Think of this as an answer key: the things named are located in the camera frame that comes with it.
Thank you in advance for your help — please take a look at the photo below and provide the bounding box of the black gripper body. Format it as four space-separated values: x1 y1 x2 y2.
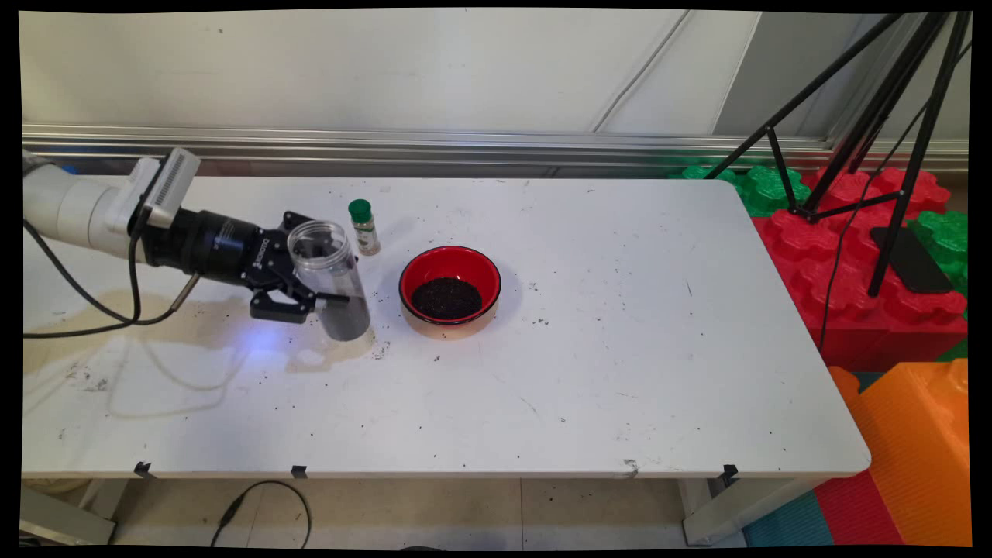
139 208 300 292

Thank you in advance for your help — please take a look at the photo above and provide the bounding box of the clear jar with black seeds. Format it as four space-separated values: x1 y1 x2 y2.
287 220 371 343

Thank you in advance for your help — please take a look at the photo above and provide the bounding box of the green-capped spice bottle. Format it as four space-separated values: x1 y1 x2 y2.
348 198 382 257

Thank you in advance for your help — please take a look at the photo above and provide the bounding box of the red and black bowl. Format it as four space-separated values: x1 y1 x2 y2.
398 246 502 342

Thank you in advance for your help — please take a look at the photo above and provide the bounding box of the black seeds pile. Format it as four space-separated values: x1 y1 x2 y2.
411 277 483 322

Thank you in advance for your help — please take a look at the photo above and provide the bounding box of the white table leg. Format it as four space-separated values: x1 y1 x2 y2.
19 479 117 546
682 477 822 547

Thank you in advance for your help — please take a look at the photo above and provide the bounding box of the green foam block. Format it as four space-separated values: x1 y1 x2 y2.
907 211 970 295
670 163 811 218

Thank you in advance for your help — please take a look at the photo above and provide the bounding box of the teal floor mat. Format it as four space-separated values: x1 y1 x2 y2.
742 490 834 547

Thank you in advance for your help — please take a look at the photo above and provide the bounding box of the large red foam block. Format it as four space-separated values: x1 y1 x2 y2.
750 167 968 373

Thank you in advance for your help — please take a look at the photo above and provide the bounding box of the red floor mat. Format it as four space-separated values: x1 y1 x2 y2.
814 469 904 546

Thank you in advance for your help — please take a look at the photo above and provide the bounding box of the black tripod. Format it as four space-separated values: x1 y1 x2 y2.
705 12 973 299

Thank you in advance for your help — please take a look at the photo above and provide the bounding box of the orange foam block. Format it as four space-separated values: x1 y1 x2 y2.
828 358 972 547

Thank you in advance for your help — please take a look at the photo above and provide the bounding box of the black cable with metal plug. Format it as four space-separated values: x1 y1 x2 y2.
22 219 204 326

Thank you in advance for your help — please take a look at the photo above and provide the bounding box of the white silver wrist camera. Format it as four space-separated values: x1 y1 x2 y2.
105 147 202 237

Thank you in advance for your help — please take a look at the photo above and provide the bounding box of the metal wall rail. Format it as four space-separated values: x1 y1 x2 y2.
22 122 970 173

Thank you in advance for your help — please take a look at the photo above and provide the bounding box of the black floor cable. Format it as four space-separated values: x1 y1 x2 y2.
209 480 312 549

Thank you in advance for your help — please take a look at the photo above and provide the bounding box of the thin black tripod cable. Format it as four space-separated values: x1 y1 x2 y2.
818 43 972 351

